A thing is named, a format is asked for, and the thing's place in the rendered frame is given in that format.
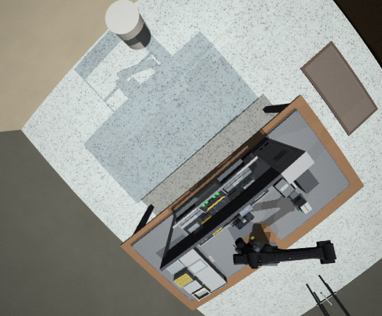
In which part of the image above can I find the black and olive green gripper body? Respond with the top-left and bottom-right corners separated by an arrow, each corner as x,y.
235,239 -> 260,254

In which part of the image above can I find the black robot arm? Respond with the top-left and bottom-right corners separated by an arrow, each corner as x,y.
233,238 -> 337,269

